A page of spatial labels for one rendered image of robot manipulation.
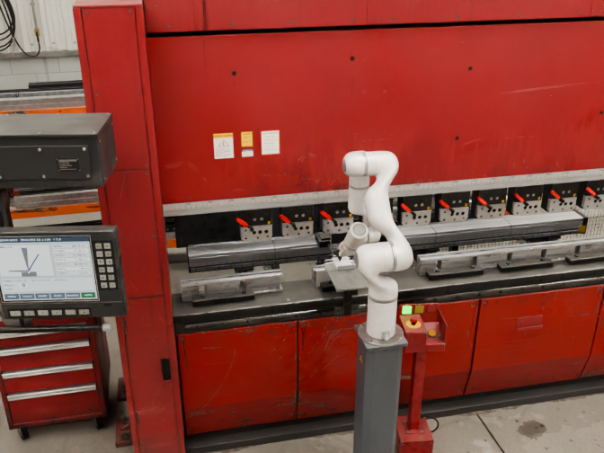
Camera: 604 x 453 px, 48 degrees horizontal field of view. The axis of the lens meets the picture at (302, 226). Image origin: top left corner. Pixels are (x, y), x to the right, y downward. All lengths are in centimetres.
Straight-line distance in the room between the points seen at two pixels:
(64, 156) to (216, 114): 83
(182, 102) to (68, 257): 86
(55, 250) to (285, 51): 125
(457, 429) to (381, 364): 122
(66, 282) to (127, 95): 75
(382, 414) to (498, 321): 103
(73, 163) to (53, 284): 48
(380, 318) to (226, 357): 96
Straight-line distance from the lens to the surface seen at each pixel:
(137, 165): 287
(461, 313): 370
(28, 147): 247
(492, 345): 392
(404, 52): 316
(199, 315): 332
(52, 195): 510
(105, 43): 275
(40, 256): 261
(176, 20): 292
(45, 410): 398
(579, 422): 429
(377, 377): 296
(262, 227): 325
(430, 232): 386
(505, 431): 410
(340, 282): 328
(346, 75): 310
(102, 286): 261
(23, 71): 746
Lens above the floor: 265
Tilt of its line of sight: 26 degrees down
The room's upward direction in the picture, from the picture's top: straight up
